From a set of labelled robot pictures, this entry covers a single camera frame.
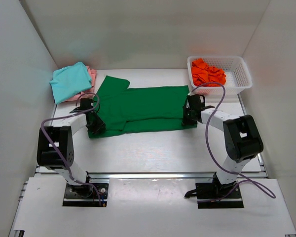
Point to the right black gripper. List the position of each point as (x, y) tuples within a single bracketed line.
[(185, 122)]

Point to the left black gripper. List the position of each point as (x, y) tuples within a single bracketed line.
[(100, 124)]

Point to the green t shirt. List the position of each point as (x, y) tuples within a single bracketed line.
[(127, 110)]

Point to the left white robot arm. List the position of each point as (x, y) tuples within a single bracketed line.
[(55, 149)]

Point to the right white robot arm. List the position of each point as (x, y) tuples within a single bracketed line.
[(241, 136)]

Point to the orange t shirt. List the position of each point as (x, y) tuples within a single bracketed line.
[(202, 73)]

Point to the folded pink t shirt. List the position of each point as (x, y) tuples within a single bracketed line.
[(82, 80)]

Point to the folded cyan t shirt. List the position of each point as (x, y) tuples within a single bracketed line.
[(61, 84)]

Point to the white plastic basket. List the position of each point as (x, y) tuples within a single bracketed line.
[(237, 75)]

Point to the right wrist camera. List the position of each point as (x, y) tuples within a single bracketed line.
[(196, 101)]

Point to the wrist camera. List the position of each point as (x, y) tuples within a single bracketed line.
[(85, 104), (196, 101)]

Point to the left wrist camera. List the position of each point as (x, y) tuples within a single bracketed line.
[(85, 104)]

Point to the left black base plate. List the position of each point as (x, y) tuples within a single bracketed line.
[(85, 196)]

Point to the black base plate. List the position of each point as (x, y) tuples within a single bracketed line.
[(85, 196), (213, 195)]

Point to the aluminium rail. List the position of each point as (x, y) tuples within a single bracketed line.
[(162, 175)]

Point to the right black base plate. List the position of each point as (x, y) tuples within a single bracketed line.
[(213, 195)]

